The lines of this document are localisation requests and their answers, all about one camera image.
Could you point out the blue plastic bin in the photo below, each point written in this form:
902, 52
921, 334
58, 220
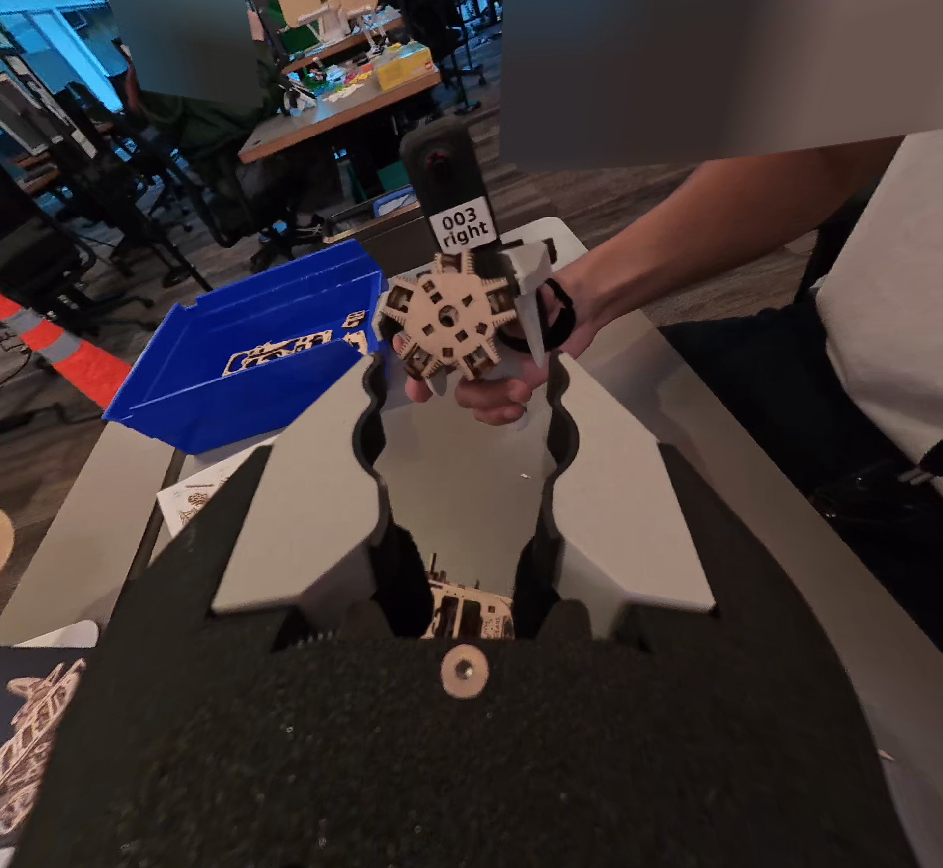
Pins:
221, 404

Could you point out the wooden radial engine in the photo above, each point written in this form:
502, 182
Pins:
431, 312

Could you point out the yellow box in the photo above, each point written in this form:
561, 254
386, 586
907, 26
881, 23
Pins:
405, 69

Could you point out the wooden background desk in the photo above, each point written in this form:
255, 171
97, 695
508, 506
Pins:
331, 117

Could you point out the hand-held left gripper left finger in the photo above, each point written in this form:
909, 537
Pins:
295, 514

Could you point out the wooden parts sheet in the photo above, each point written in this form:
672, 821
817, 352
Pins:
265, 356

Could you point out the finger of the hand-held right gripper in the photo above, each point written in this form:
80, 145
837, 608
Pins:
532, 271
437, 382

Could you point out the black model kit box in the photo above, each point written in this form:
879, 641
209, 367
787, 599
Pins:
29, 735

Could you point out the person's right forearm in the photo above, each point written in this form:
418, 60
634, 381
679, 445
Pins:
700, 235

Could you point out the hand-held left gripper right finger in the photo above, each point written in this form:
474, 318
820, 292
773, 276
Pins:
633, 514

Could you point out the person's dark trousers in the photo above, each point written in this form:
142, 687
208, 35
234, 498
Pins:
773, 404

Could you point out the wooden biplane model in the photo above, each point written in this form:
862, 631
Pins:
471, 610

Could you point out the person's right hand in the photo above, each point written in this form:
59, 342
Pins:
493, 400

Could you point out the orange striped traffic cone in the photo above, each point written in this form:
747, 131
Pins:
66, 352

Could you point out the instruction booklet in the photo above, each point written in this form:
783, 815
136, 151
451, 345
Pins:
195, 496

